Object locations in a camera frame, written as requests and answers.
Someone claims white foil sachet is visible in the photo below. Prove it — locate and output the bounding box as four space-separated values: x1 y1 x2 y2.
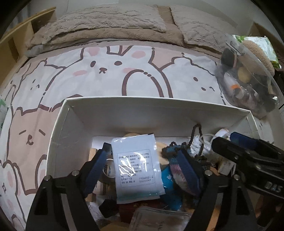
111 134 165 204

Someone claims brown tape roll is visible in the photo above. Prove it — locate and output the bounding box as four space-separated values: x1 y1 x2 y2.
99 158 116 185

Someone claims blue crochet pouch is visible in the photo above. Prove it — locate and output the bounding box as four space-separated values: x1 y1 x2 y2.
162 141 203 208

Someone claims clear plastic storage bin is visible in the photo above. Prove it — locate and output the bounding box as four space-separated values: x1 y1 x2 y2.
215 35 283 118

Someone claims brown fuzzy plush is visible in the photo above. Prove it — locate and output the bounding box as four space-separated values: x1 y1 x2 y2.
242 40 275 77

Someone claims white cardboard box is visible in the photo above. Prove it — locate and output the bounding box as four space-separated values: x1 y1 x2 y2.
46 96 260 178

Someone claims press-on nails box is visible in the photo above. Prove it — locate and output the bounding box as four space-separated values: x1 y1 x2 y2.
128 207 191 231

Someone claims white tote bag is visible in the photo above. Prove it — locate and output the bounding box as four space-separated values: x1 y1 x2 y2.
0 97 9 133

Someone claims green snack bag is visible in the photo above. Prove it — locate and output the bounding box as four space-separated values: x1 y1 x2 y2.
232 35 282 69

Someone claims cartoon animal bed sheet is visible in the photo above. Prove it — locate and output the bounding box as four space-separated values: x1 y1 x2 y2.
0 39 274 231

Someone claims right beige pillow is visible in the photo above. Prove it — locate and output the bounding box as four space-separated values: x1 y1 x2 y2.
170 5 238 52

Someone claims beige pillow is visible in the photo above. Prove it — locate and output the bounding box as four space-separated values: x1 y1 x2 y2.
34 3 166 44
170 5 238 52

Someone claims left beige pillow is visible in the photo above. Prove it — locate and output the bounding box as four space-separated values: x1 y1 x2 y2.
34 3 166 44

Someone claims wooden headboard shelf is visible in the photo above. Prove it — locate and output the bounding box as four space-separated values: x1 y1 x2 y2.
1 7 56 90

